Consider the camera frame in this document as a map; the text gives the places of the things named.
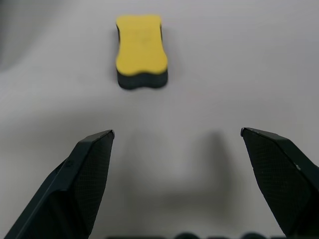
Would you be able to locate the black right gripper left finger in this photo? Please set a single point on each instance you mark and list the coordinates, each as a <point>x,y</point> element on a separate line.
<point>74,189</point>

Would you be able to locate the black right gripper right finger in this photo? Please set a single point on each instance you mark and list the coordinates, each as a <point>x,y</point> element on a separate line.
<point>281,179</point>

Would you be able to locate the yellow and black eraser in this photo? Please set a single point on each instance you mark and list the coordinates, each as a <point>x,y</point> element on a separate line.
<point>142,47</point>

